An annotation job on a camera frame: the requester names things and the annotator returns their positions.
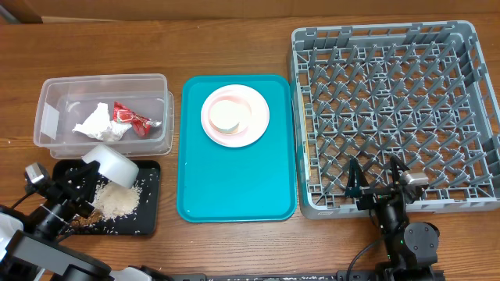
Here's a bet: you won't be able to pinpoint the grey dish rack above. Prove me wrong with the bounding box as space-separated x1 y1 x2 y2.
290 20 499 219

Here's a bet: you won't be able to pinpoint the black plastic tray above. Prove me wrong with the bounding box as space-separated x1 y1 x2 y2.
69 160 161 236

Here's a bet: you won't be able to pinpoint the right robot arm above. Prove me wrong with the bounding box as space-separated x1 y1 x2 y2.
343 156 445 281

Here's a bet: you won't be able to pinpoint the red snack wrapper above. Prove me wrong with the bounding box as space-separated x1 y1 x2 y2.
112 101 162 137

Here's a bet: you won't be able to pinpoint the clear plastic bin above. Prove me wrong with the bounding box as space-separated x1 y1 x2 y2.
33 73 174 159

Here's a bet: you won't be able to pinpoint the cream cup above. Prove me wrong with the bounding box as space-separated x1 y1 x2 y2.
209 100 251 134

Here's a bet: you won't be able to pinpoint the rice and food scraps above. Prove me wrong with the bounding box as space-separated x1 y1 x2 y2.
90 177 139 219

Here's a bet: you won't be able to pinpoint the white napkin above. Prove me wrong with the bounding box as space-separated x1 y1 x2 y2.
72 102 132 142

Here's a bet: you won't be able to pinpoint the grey bowl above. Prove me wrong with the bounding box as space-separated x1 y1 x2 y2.
82 144 139 189

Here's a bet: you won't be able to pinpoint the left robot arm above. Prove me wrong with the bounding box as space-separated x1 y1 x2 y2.
1 161 174 281

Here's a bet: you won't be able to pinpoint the pink plate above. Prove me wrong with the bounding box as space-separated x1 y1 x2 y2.
201 84 270 148

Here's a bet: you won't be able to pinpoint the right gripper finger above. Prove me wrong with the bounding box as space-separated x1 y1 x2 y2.
345 158 369 198
390 155 409 186

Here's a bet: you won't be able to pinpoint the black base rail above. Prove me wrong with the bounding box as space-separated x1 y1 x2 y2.
167 269 446 281

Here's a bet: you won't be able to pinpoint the teal plastic tray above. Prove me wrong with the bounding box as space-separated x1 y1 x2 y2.
177 74 297 222

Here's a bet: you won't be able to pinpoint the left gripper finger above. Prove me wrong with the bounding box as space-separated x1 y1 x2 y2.
76 201 95 219
66 161 100 195

